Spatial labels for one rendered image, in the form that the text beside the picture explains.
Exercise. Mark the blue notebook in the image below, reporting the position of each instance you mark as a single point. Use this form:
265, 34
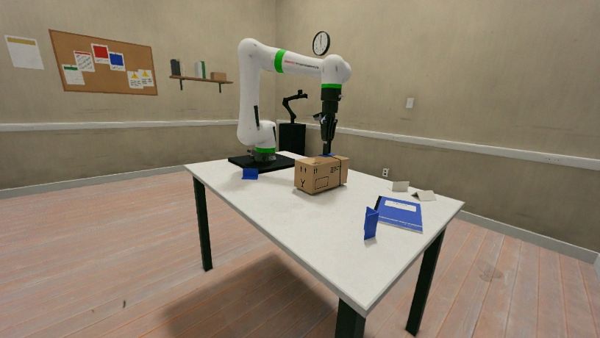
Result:
399, 213

